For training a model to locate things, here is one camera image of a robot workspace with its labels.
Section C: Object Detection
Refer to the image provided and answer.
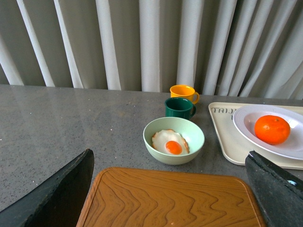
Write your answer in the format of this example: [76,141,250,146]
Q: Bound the light green bowl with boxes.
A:
[143,117,205,165]

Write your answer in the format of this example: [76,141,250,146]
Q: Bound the wooden cutting board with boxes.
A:
[77,167,265,227]

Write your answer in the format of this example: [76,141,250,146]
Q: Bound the grey white curtain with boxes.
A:
[0,0,303,100]

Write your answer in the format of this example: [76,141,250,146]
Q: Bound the white ridged plate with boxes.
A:
[232,105,303,160]

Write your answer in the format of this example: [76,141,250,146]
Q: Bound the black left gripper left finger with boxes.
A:
[0,149,94,227]

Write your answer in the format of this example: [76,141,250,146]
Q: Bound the fake fried egg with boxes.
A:
[152,129,189,155]

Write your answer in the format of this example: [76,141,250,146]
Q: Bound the cream bear tray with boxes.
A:
[208,102,303,170]

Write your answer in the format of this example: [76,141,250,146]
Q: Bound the dark green mug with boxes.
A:
[165,97,196,120]

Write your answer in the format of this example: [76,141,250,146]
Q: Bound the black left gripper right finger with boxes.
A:
[245,151,303,227]

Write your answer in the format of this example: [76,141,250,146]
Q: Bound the yellow mug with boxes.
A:
[170,85,200,104]

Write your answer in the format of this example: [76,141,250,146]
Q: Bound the orange mandarin fruit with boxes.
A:
[254,115,291,145]

